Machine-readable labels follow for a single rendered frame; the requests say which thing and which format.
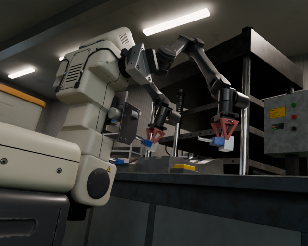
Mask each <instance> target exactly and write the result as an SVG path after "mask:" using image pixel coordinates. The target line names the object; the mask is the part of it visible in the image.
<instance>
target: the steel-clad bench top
mask: <svg viewBox="0 0 308 246"><path fill-rule="evenodd" d="M120 173H136V172H120ZM139 174H177V175H216V176H253V177H292V178H308V176H281V175H232V174H184V173H139Z"/></svg>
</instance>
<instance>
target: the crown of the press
mask: <svg viewBox="0 0 308 246"><path fill-rule="evenodd" d="M204 53H205V55H206V56H207V57H208V59H209V60H210V61H211V63H212V64H213V66H214V67H215V68H216V70H217V71H218V72H219V73H220V74H222V75H223V76H224V77H225V78H226V79H227V80H228V81H229V82H230V84H231V86H230V88H233V89H235V91H237V92H240V93H242V59H243V57H244V56H250V57H251V81H250V95H251V96H253V97H255V98H257V99H259V100H262V99H266V98H270V97H274V96H278V95H282V94H286V93H287V87H290V86H293V87H294V91H299V90H303V71H302V69H301V68H299V67H298V66H297V65H296V64H295V62H292V61H291V60H289V59H288V58H287V57H286V56H284V55H283V54H282V53H281V52H280V51H278V50H277V49H276V48H275V47H273V46H272V45H271V44H270V43H268V42H267V41H266V40H265V39H263V38H262V37H261V36H260V35H259V34H257V33H256V32H255V31H254V30H253V27H248V26H247V27H245V28H243V29H242V33H241V34H239V35H237V36H235V37H233V38H231V39H229V40H227V41H225V42H223V43H221V44H219V45H217V46H215V47H213V48H211V49H209V50H207V51H205V52H204ZM152 82H153V83H154V84H155V86H156V87H157V88H158V90H159V91H160V92H161V93H163V94H164V95H165V96H166V97H167V98H168V99H169V101H170V102H171V103H173V104H177V103H176V102H177V93H179V89H184V93H185V94H186V95H185V97H184V108H185V109H188V110H189V109H193V108H196V107H200V106H204V105H207V104H211V103H215V102H218V100H216V99H214V98H212V96H211V93H210V91H209V89H208V88H207V87H208V85H207V82H206V78H205V77H204V75H203V73H202V72H201V70H200V68H199V67H198V65H197V64H196V62H192V61H189V60H187V61H185V62H183V63H181V64H179V65H177V66H175V67H173V68H171V69H170V70H169V72H168V74H167V76H166V77H160V76H158V75H156V74H155V76H154V77H153V78H152Z"/></svg>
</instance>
